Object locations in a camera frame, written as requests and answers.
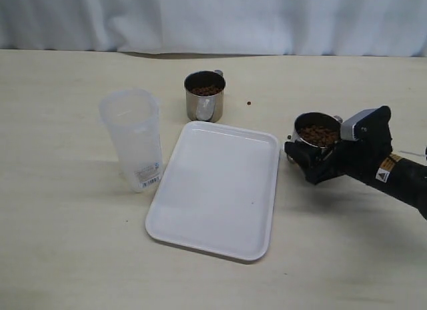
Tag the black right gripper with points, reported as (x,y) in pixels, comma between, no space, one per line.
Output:
(360,159)

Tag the steel mug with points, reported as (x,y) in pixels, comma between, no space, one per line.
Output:
(317,129)
(204,95)

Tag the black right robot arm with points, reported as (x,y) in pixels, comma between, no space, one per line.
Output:
(406,183)

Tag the clear plastic tall container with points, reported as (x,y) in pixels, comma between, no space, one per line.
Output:
(131,118)

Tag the white rectangular tray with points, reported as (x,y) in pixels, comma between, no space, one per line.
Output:
(217,192)

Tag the white curtain backdrop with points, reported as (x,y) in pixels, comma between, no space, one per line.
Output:
(237,27)

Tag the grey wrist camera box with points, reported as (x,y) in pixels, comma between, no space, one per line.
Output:
(348,127)

